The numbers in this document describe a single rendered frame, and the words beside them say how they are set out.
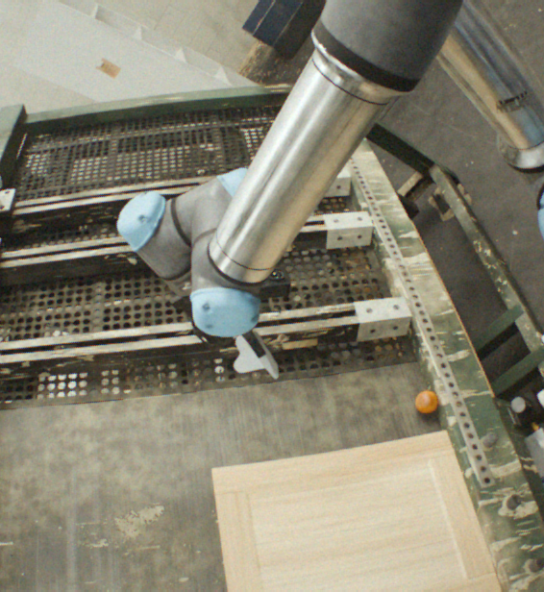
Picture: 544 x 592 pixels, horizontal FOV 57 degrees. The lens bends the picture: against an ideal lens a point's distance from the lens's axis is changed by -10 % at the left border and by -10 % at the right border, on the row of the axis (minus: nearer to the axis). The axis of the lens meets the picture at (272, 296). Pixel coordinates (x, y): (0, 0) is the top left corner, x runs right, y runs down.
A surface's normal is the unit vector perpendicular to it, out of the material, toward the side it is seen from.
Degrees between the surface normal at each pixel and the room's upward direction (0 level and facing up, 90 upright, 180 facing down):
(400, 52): 84
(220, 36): 90
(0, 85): 90
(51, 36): 90
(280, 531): 55
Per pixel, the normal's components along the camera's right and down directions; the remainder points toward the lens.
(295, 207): 0.18, 0.81
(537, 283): -0.80, -0.29
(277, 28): 0.28, 0.60
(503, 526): 0.01, -0.67
